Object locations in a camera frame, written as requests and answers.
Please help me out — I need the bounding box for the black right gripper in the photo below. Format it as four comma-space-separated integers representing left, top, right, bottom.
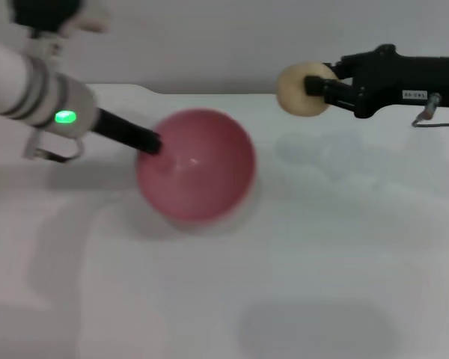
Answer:
305, 44, 449, 120

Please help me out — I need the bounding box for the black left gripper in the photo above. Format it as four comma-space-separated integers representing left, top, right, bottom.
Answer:
93, 108, 162, 155

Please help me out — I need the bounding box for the round beige egg yolk pastry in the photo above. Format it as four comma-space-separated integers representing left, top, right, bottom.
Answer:
276, 62, 340, 118

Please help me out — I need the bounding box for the pink plastic bowl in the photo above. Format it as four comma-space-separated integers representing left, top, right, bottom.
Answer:
135, 107, 257, 229

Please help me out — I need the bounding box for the right gripper cable with plug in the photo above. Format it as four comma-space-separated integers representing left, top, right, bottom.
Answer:
411, 92, 449, 130

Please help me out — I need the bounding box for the gripper cable with plug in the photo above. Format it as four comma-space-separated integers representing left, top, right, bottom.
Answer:
22, 130, 87, 164
411, 92, 449, 130

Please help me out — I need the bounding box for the left gripper cable with plug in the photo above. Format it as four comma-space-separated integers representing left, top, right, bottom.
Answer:
22, 130, 87, 164

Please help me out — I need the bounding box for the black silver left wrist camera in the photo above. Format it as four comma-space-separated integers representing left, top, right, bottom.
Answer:
7, 0, 112, 57

